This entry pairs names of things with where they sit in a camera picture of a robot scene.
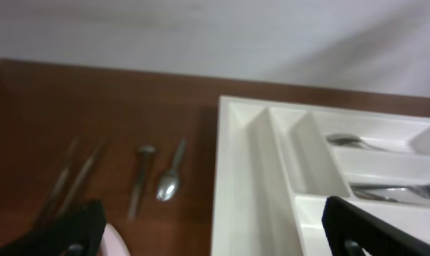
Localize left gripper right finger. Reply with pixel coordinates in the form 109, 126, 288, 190
321, 196, 430, 256

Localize long metal tongs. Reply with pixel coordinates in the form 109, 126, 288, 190
33, 137, 108, 228

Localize metal fork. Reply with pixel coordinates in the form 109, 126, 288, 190
353, 191, 399, 203
350, 183, 430, 199

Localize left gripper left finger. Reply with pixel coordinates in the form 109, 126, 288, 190
0, 200, 106, 256

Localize small teaspoon bowl up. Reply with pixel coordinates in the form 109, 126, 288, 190
127, 145, 156, 220

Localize pink plastic knife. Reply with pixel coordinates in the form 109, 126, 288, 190
100, 223, 130, 256

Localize white plastic cutlery tray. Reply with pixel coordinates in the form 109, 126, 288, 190
211, 96, 430, 255

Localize large metal spoon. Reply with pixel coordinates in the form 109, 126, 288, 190
325, 133, 390, 152

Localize small teaspoon bowl down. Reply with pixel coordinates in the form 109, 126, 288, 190
156, 139, 187, 201

